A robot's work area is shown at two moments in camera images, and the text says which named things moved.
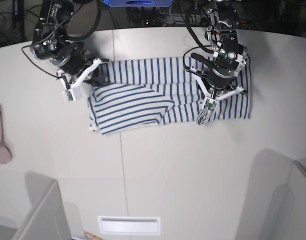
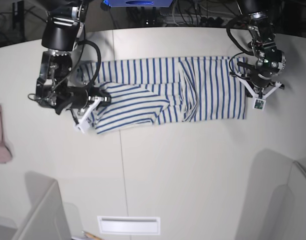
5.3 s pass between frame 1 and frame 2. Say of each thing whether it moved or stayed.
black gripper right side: moved
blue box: stayed
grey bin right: stayed
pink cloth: stayed
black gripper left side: moved
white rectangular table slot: stayed
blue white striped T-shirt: moved
